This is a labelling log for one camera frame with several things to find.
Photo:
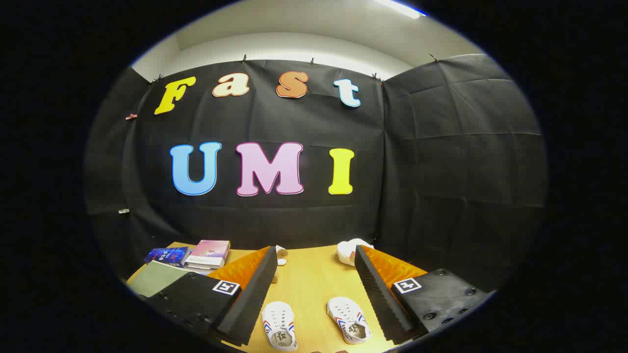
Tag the pink cover book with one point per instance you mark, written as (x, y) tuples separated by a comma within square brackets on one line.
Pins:
[(211, 249)]

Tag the white striped canvas shoe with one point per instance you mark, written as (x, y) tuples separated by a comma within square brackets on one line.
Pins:
[(346, 314), (277, 318)]

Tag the white plush toy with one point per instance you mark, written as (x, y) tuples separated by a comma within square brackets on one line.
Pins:
[(348, 250)]

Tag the green fabric storage box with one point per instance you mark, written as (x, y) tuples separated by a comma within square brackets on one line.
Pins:
[(157, 279)]

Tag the white paperback book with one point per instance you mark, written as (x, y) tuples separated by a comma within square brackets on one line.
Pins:
[(203, 266)]

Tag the dark blue book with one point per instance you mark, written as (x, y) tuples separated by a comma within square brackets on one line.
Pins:
[(169, 255)]

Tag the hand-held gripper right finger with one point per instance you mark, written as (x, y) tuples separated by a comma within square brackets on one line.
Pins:
[(382, 304)]

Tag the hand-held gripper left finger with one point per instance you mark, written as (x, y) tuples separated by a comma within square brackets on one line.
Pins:
[(250, 304)]

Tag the brown plush toy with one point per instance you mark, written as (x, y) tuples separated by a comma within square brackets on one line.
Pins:
[(281, 251)]

